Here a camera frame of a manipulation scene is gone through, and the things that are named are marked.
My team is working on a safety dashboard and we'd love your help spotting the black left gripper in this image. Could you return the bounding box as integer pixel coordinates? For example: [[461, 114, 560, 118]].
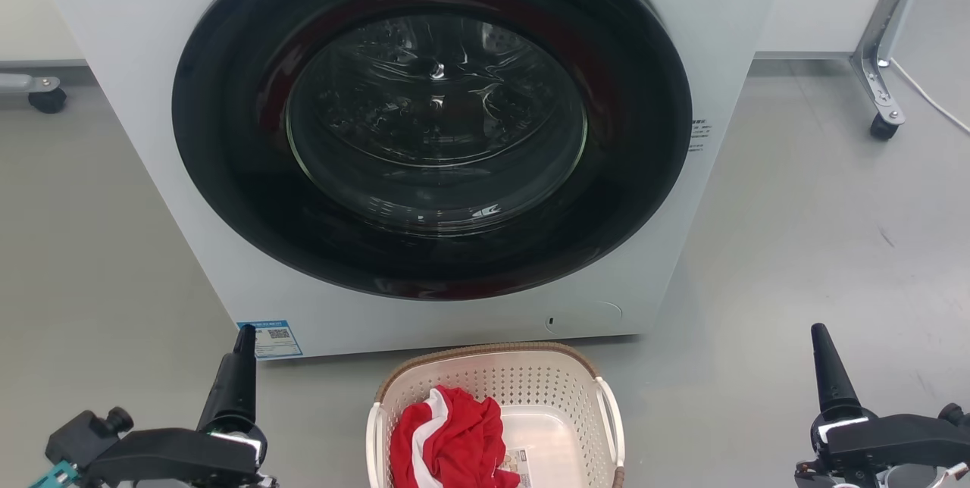
[[80, 324, 268, 488]]

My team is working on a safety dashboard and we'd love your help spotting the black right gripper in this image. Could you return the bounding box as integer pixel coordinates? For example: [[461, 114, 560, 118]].
[[811, 323, 970, 488]]

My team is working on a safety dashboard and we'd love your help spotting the white perforated laundry basket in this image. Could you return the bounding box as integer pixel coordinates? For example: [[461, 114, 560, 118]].
[[366, 342, 627, 488]]

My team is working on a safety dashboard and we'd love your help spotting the blue energy label sticker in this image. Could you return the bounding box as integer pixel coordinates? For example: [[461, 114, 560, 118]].
[[236, 320, 303, 361]]

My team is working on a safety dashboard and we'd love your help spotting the red and white garment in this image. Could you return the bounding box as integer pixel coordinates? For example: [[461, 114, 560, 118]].
[[390, 386, 522, 488]]

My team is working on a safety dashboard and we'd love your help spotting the small black text sticker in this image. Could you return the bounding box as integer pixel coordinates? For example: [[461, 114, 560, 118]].
[[687, 118, 713, 155]]

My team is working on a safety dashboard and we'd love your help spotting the white product label sticker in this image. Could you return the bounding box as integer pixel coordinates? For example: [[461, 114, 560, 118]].
[[500, 449, 534, 488]]

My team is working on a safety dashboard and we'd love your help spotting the black round washer door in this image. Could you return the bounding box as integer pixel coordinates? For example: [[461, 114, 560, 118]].
[[172, 0, 693, 302]]

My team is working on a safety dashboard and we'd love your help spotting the white front-load washing machine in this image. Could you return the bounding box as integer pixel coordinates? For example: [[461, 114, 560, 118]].
[[30, 0, 793, 361]]

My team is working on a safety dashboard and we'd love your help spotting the thin white cable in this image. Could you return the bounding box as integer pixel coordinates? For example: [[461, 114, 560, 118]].
[[888, 56, 970, 135]]

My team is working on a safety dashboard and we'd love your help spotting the long grey metal frame leg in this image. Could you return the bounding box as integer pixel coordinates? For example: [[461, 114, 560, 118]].
[[850, 0, 934, 126]]

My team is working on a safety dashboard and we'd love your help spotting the short grey metal frame leg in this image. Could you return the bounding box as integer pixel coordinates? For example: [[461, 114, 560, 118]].
[[0, 73, 61, 95]]

